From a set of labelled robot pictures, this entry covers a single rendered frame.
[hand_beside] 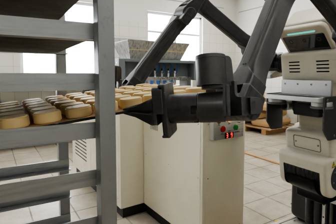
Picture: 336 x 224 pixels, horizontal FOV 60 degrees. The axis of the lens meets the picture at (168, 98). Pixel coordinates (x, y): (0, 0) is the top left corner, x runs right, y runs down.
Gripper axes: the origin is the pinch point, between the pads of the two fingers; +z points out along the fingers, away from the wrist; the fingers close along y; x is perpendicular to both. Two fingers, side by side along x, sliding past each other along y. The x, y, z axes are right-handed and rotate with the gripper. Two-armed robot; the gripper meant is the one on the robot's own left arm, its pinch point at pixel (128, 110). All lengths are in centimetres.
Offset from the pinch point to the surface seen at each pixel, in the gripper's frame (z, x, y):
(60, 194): 35, 20, 30
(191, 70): 23, 186, 1
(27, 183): 12.4, -16.0, 8.9
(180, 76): 32, 184, 6
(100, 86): 0.8, -8.5, -6.0
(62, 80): 6.9, -10.4, -7.6
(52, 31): 7.3, -10.8, -16.0
